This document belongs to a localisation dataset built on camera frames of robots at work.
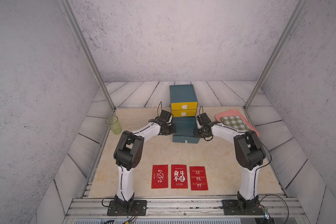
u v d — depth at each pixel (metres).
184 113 1.01
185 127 1.11
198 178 0.83
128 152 0.53
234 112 1.19
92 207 0.76
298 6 0.71
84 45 0.84
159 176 0.85
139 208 0.73
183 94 1.01
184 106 0.96
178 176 0.84
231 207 0.72
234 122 1.08
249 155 0.53
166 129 0.85
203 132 0.86
